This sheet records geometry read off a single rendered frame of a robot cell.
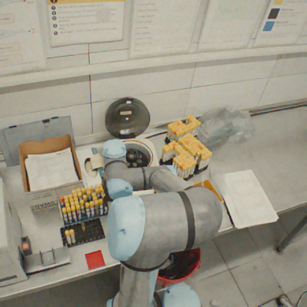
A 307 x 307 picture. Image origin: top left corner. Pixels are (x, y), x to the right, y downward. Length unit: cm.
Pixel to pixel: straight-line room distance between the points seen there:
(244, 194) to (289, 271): 110
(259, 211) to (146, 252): 101
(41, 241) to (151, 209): 86
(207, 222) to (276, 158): 127
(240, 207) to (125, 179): 72
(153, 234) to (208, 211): 11
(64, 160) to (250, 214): 91
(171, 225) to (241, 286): 180
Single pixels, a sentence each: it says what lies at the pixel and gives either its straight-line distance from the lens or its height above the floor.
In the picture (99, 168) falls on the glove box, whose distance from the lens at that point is 145.
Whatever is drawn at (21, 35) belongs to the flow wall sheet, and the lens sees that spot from 125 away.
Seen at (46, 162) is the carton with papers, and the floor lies 94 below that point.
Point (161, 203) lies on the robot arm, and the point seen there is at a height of 159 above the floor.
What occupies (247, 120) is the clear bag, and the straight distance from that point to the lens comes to 181.
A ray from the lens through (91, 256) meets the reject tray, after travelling 130.
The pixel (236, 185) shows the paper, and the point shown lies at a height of 89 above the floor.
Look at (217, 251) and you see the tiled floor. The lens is 238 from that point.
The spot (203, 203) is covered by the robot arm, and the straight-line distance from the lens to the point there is 59.
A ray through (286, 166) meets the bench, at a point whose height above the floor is 88.
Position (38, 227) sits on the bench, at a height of 88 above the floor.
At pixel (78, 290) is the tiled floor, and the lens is 218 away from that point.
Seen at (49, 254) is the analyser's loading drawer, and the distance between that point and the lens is 128.
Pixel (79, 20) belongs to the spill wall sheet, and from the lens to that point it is 126.
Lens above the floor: 206
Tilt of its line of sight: 48 degrees down
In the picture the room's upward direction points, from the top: 9 degrees clockwise
